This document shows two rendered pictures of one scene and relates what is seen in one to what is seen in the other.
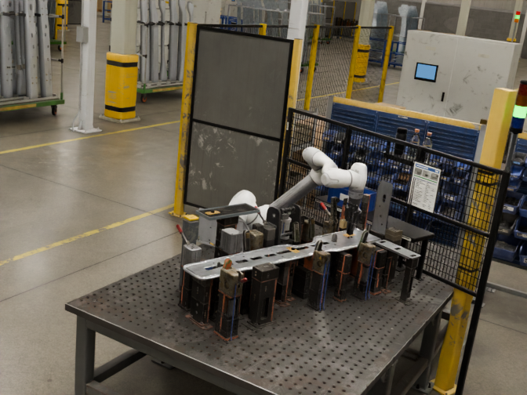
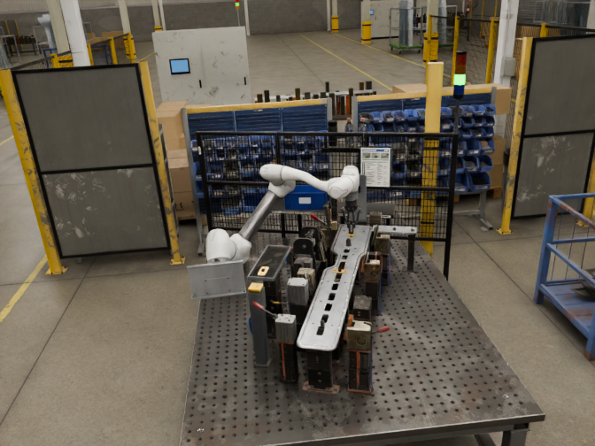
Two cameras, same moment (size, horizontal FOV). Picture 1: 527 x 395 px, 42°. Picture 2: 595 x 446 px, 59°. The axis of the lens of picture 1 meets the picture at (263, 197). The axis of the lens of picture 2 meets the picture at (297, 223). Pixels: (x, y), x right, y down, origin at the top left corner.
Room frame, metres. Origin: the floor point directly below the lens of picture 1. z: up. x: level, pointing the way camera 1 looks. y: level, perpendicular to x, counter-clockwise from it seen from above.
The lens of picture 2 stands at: (1.67, 1.42, 2.45)
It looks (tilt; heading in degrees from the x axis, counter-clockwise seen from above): 23 degrees down; 327
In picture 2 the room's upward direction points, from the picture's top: 3 degrees counter-clockwise
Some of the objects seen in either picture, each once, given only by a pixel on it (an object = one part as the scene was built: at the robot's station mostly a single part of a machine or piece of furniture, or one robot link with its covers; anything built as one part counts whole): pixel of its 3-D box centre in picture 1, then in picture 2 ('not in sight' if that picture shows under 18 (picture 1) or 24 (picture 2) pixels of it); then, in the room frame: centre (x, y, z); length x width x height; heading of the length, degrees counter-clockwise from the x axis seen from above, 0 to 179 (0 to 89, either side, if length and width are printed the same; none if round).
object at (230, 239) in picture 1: (228, 265); (299, 315); (3.63, 0.15, 0.90); 0.13 x 0.10 x 0.41; 42
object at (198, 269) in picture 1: (291, 251); (340, 273); (3.70, -0.19, 1.00); 1.38 x 0.22 x 0.02; 132
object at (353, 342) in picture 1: (307, 279); (323, 288); (4.07, -0.34, 0.68); 2.56 x 1.61 x 0.04; 151
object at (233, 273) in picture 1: (229, 303); (359, 357); (3.19, 0.11, 0.88); 0.15 x 0.11 x 0.36; 42
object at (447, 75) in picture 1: (454, 88); (204, 74); (10.73, -2.72, 1.22); 1.60 x 0.54 x 2.45; 61
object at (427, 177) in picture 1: (424, 186); (375, 166); (4.33, -1.03, 1.30); 0.23 x 0.02 x 0.31; 42
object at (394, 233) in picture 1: (390, 255); (375, 236); (4.12, -0.84, 0.88); 0.08 x 0.08 x 0.36; 42
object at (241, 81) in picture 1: (234, 134); (98, 173); (6.68, 0.34, 1.00); 1.34 x 0.14 x 2.00; 61
